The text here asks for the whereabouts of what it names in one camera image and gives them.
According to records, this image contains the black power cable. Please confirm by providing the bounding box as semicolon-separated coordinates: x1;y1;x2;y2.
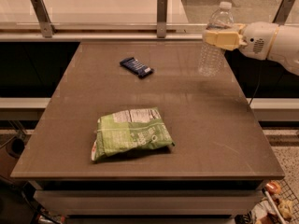
248;58;264;106

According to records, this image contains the clear plastic water bottle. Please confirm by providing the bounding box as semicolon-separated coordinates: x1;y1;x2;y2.
198;1;234;77

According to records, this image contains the middle metal rail bracket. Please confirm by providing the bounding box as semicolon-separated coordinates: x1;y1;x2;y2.
157;0;168;38

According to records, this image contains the right metal rail bracket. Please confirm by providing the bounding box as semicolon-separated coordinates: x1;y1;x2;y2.
273;0;296;25

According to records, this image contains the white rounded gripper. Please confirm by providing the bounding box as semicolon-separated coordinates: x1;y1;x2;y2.
203;21;278;60

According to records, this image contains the green jalapeno chip bag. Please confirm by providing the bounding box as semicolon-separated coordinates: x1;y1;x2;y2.
91;107;174;161

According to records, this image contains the dark blue snack bar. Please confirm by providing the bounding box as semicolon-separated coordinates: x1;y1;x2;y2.
120;57;154;78

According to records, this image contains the grey table drawer unit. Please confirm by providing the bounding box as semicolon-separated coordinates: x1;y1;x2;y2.
35;189;263;217

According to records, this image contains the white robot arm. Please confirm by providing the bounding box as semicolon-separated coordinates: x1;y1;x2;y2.
203;21;299;76

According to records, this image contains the metal rail bracket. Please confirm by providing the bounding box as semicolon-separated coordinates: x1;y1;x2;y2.
30;0;55;38
273;0;296;25
157;0;168;38

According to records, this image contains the left metal rail bracket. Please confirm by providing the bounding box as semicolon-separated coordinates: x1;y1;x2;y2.
30;0;55;38

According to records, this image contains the wire basket with items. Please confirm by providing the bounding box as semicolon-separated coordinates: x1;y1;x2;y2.
248;180;299;224

